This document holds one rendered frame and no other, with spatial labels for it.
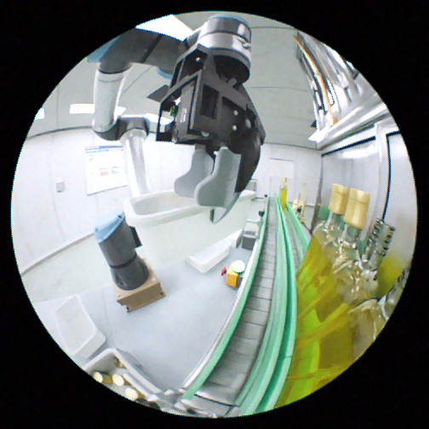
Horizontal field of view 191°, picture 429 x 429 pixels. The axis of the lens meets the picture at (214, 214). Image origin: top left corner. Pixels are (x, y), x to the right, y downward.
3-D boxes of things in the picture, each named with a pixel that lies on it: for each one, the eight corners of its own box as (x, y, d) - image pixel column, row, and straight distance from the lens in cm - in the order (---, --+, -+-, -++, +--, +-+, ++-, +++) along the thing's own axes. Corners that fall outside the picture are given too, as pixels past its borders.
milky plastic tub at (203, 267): (180, 261, 65) (177, 248, 59) (208, 244, 76) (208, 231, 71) (203, 279, 55) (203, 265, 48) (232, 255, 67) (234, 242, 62)
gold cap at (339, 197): (324, 207, 25) (328, 182, 24) (339, 209, 27) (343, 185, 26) (333, 213, 22) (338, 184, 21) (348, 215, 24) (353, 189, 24)
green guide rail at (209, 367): (197, 391, 28) (188, 400, 20) (191, 388, 28) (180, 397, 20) (268, 196, 170) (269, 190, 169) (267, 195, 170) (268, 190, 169)
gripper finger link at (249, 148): (212, 186, 15) (218, 116, 15) (222, 185, 16) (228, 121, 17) (247, 197, 12) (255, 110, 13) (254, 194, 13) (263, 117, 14)
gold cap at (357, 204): (367, 231, 19) (375, 196, 19) (348, 225, 17) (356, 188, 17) (357, 221, 22) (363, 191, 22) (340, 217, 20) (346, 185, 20)
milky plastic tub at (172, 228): (130, 236, 30) (122, 197, 28) (205, 213, 37) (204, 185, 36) (154, 292, 16) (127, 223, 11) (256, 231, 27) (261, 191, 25)
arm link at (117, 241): (105, 251, 51) (91, 215, 47) (134, 239, 50) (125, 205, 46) (106, 271, 41) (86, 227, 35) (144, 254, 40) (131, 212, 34)
